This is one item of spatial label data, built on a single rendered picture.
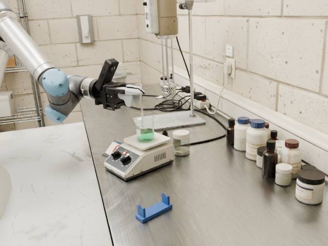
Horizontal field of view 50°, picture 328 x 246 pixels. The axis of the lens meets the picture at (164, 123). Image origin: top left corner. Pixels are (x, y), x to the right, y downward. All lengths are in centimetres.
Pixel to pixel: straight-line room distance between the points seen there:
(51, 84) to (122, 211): 44
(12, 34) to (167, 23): 60
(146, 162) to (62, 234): 36
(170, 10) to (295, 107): 63
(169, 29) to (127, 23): 208
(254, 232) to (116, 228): 32
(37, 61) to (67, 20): 233
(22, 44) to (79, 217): 59
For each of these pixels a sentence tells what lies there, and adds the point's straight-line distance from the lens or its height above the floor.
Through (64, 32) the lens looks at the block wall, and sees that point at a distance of 349.
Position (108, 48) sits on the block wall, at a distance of 353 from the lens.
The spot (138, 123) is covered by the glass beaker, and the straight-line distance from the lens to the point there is 111.
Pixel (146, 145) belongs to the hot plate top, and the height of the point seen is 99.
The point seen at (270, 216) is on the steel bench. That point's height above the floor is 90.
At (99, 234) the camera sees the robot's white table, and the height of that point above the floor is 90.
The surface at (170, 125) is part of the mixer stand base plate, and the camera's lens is 152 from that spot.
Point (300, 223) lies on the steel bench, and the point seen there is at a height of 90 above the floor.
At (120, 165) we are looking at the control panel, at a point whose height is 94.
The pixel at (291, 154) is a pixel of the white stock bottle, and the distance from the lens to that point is 108.
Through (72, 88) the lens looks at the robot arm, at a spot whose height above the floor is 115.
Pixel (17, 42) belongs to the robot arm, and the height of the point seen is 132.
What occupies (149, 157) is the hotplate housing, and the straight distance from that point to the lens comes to 111.
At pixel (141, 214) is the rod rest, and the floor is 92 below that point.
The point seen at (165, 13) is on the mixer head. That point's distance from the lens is 148.
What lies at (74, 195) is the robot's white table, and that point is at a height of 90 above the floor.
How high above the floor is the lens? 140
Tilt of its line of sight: 18 degrees down
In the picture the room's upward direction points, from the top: 3 degrees counter-clockwise
